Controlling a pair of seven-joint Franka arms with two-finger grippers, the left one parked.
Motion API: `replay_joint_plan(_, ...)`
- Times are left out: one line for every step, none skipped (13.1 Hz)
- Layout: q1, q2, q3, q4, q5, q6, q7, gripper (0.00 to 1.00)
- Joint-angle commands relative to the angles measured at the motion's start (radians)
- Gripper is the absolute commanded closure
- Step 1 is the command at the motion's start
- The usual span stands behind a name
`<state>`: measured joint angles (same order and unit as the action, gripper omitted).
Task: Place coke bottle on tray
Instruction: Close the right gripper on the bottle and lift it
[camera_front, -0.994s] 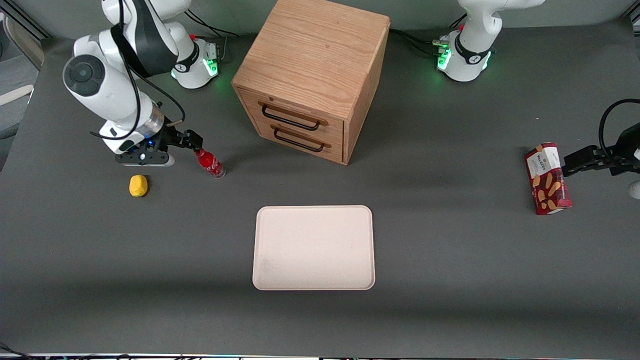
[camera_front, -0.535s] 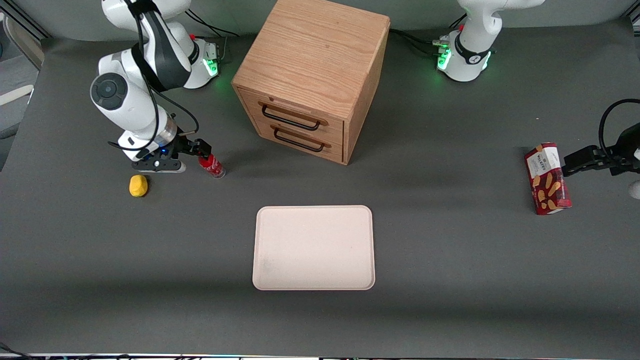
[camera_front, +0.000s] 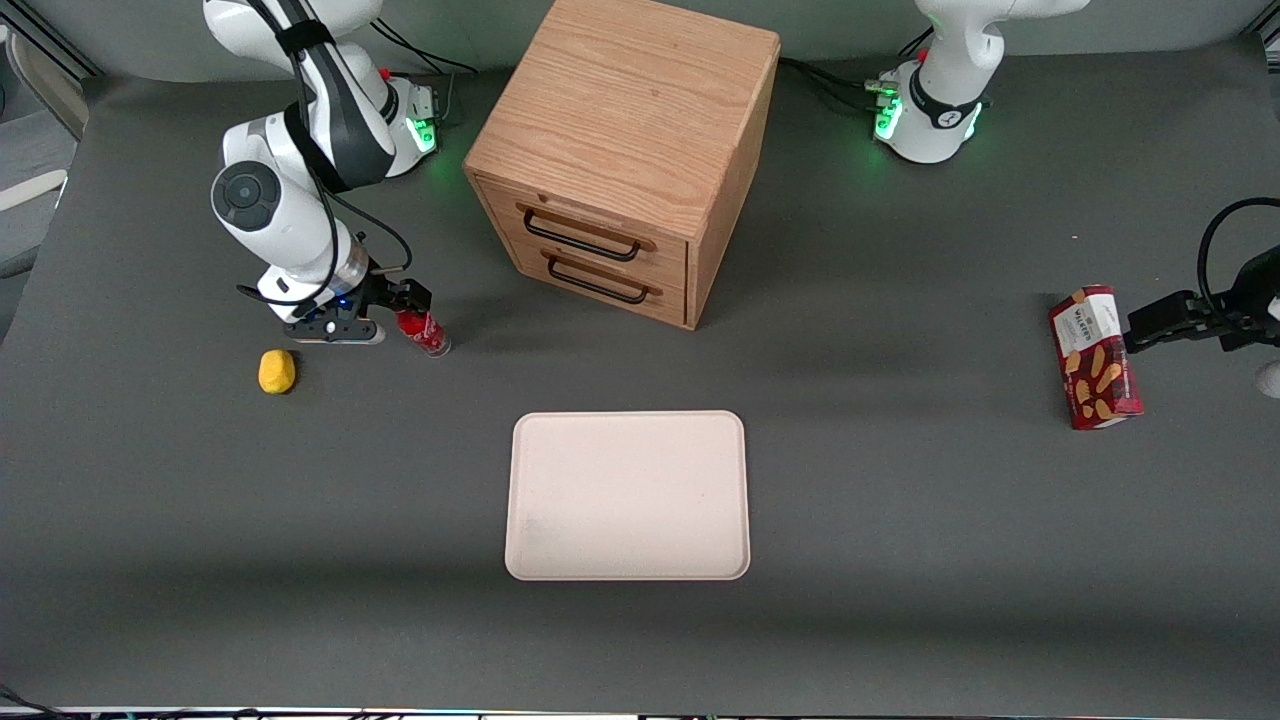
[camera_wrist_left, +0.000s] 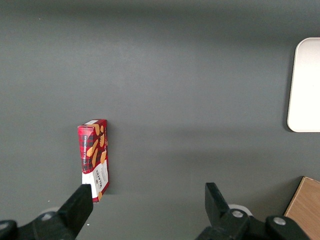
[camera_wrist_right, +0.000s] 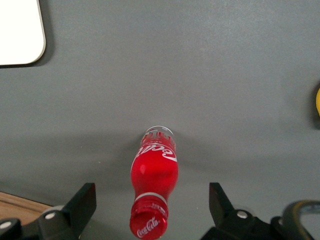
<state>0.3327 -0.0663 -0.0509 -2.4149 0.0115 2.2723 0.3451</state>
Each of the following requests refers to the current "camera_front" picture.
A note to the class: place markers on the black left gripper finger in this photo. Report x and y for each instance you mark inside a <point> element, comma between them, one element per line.
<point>1165,337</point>
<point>1170,312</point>

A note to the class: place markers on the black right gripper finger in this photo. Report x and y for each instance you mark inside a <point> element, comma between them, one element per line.
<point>416,297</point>
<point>385,297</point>

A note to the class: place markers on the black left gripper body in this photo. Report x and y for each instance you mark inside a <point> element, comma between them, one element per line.
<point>1226,318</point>

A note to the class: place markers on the white round object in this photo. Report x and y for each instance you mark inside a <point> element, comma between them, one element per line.
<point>1271,380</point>

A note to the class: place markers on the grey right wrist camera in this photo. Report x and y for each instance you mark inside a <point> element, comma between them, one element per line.
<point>335,333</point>

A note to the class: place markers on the wooden drawer cabinet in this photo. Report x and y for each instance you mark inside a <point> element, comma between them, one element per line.
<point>630,110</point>

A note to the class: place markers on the red coke bottle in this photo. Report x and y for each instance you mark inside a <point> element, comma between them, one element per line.
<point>425,333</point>

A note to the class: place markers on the dark round object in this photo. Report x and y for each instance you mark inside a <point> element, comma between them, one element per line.
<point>300,75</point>

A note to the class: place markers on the white flat stick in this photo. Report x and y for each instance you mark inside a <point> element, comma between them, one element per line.
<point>35,187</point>

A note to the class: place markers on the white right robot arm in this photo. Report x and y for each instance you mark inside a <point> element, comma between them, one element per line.
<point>285,215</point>

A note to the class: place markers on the yellow toy lemon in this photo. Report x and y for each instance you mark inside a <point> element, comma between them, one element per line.
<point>276,372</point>

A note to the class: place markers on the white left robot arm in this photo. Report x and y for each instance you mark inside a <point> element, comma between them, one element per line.
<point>935,110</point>

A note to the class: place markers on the cream plastic tray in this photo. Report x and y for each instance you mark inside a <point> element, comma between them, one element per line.
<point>626,495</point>

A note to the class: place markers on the beige curved board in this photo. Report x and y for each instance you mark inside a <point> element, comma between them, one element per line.
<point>45,85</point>

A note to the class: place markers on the red cookie box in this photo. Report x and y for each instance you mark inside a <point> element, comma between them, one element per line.
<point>1095,360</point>

